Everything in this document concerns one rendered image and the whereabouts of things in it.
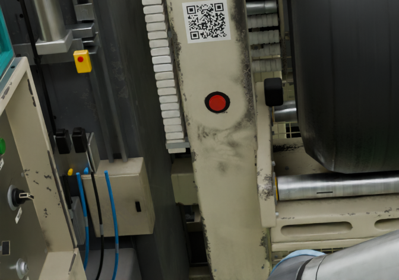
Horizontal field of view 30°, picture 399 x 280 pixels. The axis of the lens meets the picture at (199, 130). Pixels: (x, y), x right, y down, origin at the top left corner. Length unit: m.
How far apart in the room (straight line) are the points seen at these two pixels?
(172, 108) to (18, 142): 0.31
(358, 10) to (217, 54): 0.33
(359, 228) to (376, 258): 0.65
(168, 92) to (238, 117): 0.14
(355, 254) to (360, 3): 0.42
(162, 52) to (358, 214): 0.46
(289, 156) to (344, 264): 0.87
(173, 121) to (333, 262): 0.66
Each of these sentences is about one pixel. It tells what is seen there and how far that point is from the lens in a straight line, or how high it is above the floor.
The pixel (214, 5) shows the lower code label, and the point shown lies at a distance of 1.27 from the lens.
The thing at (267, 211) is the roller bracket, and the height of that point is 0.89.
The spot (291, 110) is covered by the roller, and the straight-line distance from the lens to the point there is 1.60.
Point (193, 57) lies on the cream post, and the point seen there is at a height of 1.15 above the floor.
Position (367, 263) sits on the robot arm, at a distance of 0.76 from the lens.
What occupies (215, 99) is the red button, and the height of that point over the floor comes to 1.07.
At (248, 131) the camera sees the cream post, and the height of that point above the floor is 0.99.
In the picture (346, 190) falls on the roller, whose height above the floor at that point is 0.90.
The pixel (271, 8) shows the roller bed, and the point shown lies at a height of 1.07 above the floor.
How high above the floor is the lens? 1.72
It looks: 31 degrees down
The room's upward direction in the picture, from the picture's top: 8 degrees counter-clockwise
